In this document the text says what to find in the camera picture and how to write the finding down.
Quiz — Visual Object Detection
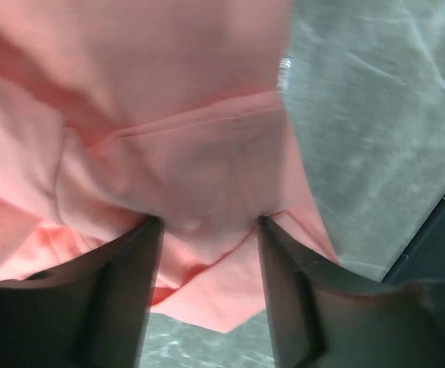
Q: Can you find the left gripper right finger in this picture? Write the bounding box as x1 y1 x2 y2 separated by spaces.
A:
258 216 445 367

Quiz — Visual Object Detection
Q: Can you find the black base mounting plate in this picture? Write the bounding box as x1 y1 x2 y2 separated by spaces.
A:
383 194 445 284

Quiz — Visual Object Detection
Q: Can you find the pink t shirt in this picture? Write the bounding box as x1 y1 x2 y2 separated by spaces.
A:
0 1 337 333

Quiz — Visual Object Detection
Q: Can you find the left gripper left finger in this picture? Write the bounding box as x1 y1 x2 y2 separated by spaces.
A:
0 217 163 367

